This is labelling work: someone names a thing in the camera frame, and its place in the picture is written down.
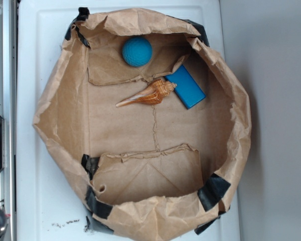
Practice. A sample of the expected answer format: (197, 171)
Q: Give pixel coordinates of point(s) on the blue dimpled ball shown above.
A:
(137, 51)

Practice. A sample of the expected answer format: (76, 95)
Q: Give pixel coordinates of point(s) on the brown paper bag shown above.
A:
(146, 172)

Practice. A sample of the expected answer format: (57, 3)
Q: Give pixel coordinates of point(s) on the orange spiral seashell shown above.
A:
(153, 94)

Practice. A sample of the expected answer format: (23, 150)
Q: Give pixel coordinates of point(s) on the blue rectangular block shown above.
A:
(187, 89)

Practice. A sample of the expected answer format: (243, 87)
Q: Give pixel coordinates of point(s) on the aluminium frame rail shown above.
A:
(8, 84)

